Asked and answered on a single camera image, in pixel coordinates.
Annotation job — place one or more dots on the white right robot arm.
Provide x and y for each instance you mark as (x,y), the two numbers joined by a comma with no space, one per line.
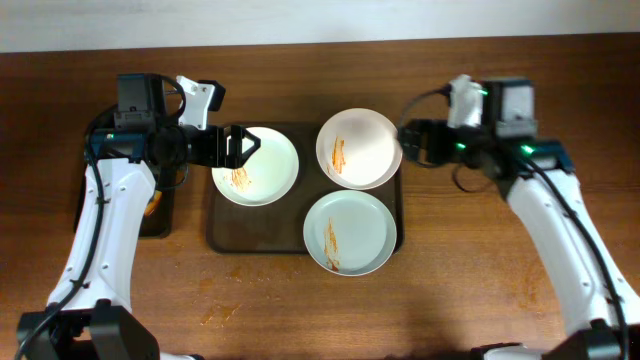
(492,127)

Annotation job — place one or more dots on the cream plate with sauce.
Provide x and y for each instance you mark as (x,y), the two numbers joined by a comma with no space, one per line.
(358,149)

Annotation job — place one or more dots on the brown serving tray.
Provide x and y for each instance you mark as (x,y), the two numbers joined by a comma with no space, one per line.
(276,228)

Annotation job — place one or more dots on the white plate with sauce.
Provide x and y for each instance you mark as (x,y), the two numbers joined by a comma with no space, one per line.
(268,174)

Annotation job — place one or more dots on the light blue plate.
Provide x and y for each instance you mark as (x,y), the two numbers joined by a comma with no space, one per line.
(350,233)

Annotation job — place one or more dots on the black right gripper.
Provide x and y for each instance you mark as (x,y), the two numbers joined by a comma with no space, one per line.
(428,143)

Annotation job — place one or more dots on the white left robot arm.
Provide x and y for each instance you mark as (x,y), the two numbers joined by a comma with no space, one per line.
(158,125)

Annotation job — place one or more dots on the small black tray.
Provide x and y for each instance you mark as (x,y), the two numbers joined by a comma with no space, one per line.
(157,222)

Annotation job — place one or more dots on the orange green sponge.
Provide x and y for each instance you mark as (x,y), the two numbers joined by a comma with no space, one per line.
(153,203)

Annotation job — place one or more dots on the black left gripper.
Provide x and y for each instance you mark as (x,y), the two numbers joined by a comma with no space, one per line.
(213,146)

